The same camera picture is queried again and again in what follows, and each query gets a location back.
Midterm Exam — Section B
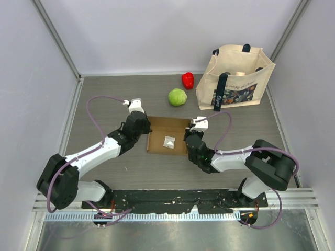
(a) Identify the brown cardboard box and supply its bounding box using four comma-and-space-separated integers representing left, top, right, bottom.
147, 116, 190, 156

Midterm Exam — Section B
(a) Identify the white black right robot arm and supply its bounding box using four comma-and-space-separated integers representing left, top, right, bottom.
184, 128, 297, 207

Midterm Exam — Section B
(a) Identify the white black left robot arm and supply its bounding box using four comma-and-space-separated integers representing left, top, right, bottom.
37, 111, 151, 213

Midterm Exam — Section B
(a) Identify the green cabbage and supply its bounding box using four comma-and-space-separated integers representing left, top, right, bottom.
168, 88, 187, 107

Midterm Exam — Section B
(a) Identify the red bell pepper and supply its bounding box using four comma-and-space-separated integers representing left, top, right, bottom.
181, 72, 194, 90

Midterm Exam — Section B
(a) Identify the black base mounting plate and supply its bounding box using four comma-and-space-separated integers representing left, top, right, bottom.
93, 189, 268, 214

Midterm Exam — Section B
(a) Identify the beige canvas tote bag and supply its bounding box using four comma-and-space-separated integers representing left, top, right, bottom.
196, 44, 275, 111

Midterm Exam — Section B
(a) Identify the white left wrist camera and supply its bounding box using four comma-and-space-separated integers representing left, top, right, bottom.
122, 98, 145, 114

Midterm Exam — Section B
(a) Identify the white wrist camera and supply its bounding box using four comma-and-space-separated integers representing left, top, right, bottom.
122, 98, 145, 114
189, 116, 209, 132

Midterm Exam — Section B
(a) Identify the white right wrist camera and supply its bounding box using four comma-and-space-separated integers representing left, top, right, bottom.
189, 116, 209, 132

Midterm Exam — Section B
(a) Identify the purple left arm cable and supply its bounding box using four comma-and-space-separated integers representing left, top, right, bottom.
46, 95, 136, 240

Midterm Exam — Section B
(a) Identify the white slotted cable duct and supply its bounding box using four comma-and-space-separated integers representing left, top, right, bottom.
44, 211, 241, 222

